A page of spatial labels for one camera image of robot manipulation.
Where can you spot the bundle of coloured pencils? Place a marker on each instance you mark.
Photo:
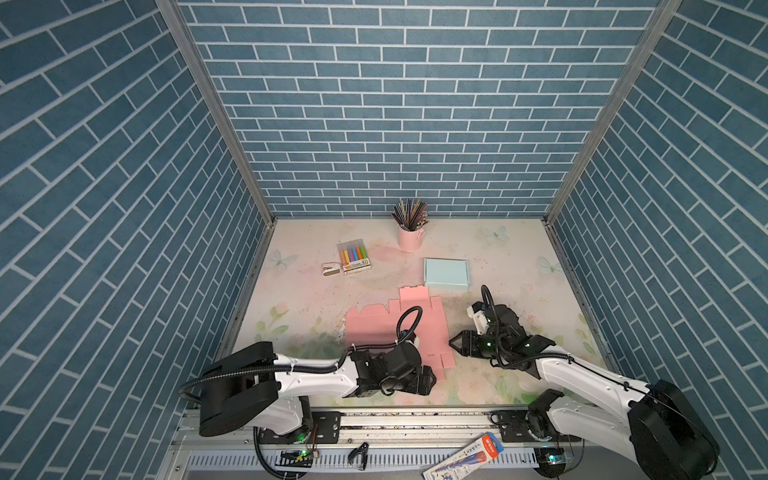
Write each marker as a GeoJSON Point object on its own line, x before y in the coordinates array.
{"type": "Point", "coordinates": [410, 215]}

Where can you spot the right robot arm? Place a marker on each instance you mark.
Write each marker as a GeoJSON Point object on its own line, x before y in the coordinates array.
{"type": "Point", "coordinates": [653, 425]}

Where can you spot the red blue pen package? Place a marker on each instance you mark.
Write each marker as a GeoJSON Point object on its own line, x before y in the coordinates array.
{"type": "Point", "coordinates": [472, 457]}

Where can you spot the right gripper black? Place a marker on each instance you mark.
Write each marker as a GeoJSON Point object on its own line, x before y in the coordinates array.
{"type": "Point", "coordinates": [468, 339]}

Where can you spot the pink paper box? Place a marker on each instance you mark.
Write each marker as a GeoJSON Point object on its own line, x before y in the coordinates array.
{"type": "Point", "coordinates": [377, 324]}

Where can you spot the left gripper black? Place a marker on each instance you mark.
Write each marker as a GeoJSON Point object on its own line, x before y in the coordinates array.
{"type": "Point", "coordinates": [428, 381]}

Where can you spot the black metal clip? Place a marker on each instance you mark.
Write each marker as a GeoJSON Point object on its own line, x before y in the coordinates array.
{"type": "Point", "coordinates": [359, 456]}

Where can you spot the small green circuit board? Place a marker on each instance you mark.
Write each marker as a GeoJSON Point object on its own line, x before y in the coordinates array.
{"type": "Point", "coordinates": [302, 459]}

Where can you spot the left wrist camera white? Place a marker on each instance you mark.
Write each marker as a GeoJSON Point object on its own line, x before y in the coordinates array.
{"type": "Point", "coordinates": [411, 339]}

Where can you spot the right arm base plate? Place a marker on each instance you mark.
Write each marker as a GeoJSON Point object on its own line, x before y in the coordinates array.
{"type": "Point", "coordinates": [520, 425]}

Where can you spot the clear highlighter marker pack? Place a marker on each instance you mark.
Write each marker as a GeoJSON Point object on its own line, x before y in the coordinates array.
{"type": "Point", "coordinates": [353, 257]}

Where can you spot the round black device green light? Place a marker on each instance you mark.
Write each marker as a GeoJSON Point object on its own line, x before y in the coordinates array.
{"type": "Point", "coordinates": [551, 462]}

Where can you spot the aluminium mounting rail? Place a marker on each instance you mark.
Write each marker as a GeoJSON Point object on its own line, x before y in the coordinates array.
{"type": "Point", "coordinates": [400, 440]}

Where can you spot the pink metal pencil cup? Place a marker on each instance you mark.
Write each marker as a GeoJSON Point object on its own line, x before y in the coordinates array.
{"type": "Point", "coordinates": [410, 240]}

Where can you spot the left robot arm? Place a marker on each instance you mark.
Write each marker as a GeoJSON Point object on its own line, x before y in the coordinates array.
{"type": "Point", "coordinates": [260, 388]}

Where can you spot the small white eraser box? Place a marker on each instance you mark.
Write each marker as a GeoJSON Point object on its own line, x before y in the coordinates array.
{"type": "Point", "coordinates": [330, 269]}

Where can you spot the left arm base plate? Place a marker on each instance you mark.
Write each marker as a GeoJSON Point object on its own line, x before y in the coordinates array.
{"type": "Point", "coordinates": [322, 428]}

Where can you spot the light blue paper box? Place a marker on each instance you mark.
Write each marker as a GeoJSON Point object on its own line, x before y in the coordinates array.
{"type": "Point", "coordinates": [446, 274]}

